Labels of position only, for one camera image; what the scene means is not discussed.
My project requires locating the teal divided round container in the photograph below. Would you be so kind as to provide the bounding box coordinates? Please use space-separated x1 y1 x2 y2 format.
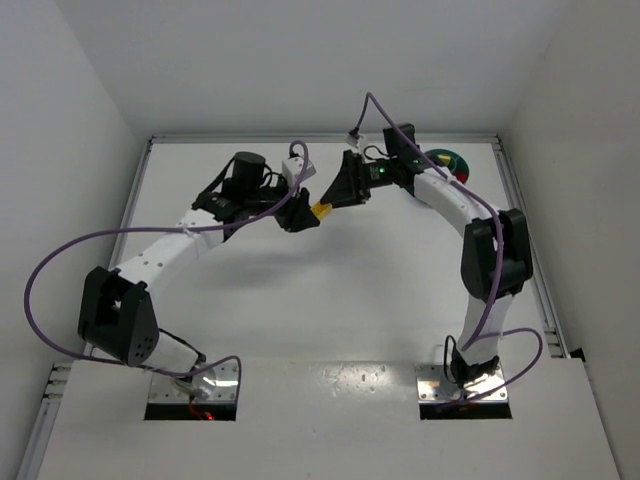
426 149 470 179

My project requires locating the metal base plate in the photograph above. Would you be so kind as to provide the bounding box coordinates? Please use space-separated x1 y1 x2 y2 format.
416 364 509 404
148 361 239 406

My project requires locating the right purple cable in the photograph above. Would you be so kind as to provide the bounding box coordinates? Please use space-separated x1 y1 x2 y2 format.
346 91 545 409

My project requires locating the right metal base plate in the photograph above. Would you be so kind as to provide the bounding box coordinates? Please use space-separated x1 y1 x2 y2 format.
416 364 509 404

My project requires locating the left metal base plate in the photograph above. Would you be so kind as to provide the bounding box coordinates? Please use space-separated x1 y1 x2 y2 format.
148 361 239 406

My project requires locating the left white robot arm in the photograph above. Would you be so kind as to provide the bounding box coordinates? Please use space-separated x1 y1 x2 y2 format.
77 151 320 377

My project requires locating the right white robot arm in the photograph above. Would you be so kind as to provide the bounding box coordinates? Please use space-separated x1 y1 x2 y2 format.
312 123 533 388

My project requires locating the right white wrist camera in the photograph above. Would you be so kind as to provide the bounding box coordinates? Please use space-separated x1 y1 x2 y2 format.
345 127 365 149

